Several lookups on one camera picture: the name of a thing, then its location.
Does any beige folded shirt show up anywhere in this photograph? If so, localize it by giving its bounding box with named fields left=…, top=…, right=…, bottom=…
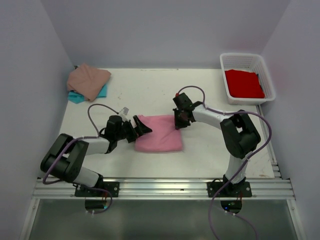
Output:
left=66, top=63, right=112, bottom=102

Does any red folded shirt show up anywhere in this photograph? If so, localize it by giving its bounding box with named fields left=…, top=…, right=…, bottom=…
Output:
left=225, top=69, right=265, bottom=99

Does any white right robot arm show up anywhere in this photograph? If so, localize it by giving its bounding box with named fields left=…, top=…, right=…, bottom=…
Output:
left=173, top=93, right=261, bottom=197

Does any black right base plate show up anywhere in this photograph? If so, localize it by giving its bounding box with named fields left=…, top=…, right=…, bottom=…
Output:
left=206, top=176, right=253, bottom=198

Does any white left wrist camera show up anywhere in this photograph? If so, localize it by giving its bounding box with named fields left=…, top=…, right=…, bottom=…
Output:
left=118, top=107, right=129, bottom=119

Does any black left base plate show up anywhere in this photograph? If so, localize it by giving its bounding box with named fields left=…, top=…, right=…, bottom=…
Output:
left=73, top=181, right=120, bottom=198

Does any aluminium mounting rail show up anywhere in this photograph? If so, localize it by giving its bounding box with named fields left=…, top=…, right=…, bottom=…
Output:
left=32, top=178, right=295, bottom=200

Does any white plastic basket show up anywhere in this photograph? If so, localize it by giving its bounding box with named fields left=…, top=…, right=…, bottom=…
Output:
left=219, top=53, right=276, bottom=106

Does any pink polo shirt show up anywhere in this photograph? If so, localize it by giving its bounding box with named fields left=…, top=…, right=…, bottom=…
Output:
left=134, top=115, right=183, bottom=153

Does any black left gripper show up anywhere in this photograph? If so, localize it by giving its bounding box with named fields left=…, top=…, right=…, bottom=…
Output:
left=115, top=115, right=152, bottom=143

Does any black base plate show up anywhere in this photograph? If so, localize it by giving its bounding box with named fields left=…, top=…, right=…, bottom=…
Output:
left=206, top=176, right=253, bottom=198
left=73, top=181, right=120, bottom=198

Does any teal folded shirt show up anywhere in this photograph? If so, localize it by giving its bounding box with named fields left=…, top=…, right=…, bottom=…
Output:
left=67, top=84, right=108, bottom=104

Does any dark blue garment in basket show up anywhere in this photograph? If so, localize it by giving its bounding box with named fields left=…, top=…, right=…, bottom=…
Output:
left=256, top=73, right=265, bottom=94

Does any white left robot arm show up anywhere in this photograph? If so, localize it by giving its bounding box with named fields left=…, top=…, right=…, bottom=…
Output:
left=40, top=115, right=153, bottom=197

